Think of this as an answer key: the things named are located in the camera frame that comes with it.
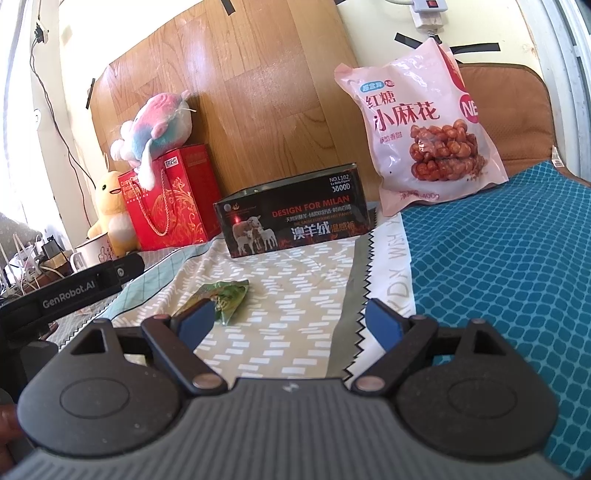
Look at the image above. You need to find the green pea snack bag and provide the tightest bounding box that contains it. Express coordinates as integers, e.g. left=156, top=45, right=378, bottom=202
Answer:
left=173, top=280, right=249, bottom=326

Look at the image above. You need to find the person's left hand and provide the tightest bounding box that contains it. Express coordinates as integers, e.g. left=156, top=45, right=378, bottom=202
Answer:
left=0, top=404, right=23, bottom=471

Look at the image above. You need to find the green grid grey blanket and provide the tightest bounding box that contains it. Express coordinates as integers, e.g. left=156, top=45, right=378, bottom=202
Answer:
left=45, top=241, right=213, bottom=347

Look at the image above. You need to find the white enamel mug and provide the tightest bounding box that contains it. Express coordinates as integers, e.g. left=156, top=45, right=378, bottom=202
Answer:
left=69, top=233, right=117, bottom=273

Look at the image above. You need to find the beige patterned cloth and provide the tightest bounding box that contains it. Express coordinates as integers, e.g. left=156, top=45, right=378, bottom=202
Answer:
left=110, top=209, right=417, bottom=384

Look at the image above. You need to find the red gift box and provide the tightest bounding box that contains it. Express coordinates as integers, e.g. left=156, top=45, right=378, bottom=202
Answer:
left=118, top=145, right=221, bottom=251

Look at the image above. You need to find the yellow duck plush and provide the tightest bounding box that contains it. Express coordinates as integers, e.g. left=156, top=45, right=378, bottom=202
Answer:
left=87, top=171, right=139, bottom=257

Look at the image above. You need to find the teal patterned blanket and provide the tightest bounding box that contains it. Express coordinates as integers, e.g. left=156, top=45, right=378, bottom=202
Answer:
left=402, top=162, right=590, bottom=476

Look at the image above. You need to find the black sheep print box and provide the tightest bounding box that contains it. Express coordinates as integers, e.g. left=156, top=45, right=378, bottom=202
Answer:
left=214, top=164, right=372, bottom=258

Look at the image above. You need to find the pink fried twist bag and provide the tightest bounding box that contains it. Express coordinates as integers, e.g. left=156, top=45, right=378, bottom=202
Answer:
left=335, top=39, right=508, bottom=216

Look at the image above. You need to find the pastel unicorn plush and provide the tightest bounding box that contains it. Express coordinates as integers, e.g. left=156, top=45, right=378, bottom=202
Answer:
left=110, top=90, right=193, bottom=191

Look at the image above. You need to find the brown cushion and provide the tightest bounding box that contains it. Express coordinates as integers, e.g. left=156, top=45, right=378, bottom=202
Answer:
left=460, top=63, right=556, bottom=177

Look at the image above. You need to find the wooden pattern board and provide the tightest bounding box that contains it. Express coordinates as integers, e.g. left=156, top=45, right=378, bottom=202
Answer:
left=90, top=1, right=380, bottom=200

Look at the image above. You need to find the white power strip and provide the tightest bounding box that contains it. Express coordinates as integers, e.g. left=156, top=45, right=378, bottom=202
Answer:
left=410, top=0, right=448, bottom=31

